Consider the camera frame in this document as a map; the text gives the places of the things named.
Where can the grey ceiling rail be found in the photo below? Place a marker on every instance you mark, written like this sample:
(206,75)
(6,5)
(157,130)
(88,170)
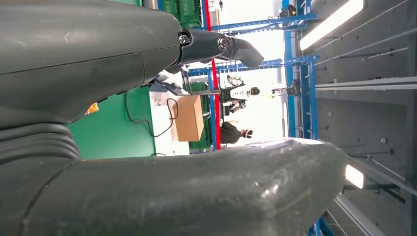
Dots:
(365,84)

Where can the green work table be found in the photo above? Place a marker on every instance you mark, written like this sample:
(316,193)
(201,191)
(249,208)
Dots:
(110,130)

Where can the person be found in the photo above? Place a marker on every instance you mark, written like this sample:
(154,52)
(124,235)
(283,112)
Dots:
(229,133)

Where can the cardboard box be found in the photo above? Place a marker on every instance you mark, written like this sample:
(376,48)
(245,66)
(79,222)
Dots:
(189,119)

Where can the white black humanoid robot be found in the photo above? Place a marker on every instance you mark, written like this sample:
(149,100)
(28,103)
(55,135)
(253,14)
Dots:
(238,92)

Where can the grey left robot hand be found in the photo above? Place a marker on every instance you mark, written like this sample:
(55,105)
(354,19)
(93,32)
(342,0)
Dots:
(97,49)

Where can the white desk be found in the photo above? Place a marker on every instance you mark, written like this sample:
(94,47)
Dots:
(161,123)

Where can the long ceiling light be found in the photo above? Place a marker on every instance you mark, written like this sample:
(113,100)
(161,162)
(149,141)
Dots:
(332,22)

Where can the blue shelving rack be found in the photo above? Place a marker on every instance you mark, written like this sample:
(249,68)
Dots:
(308,97)

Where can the small ceiling light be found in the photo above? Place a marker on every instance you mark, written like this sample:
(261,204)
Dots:
(354,176)

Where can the red barrier strip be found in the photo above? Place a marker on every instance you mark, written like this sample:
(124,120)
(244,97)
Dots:
(217,130)

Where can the blue metal frame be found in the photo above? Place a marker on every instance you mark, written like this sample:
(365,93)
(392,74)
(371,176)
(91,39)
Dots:
(212,130)

